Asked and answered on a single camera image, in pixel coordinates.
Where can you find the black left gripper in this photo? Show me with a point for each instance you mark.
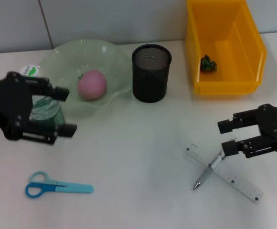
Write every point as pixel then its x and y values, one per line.
pixel 7 105

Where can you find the clear plastic ruler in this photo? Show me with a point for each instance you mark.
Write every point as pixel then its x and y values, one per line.
pixel 241 183

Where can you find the pink peach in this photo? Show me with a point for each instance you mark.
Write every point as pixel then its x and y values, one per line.
pixel 92 84

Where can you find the green glass fruit plate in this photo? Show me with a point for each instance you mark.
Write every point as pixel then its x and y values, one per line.
pixel 109 64

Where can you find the green plastic wrapper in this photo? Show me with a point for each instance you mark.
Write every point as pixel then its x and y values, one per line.
pixel 209 64

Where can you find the blue scissors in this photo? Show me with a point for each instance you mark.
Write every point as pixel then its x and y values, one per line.
pixel 64 188

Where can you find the yellow plastic bin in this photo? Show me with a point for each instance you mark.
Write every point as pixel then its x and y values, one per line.
pixel 236 78

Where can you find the silver ballpoint pen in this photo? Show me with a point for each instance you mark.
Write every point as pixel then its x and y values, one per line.
pixel 207 173

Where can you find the black mesh pen holder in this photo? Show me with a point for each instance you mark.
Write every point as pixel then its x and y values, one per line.
pixel 150 81

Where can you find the green label water bottle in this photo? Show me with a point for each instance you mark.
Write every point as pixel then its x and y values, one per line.
pixel 45 112

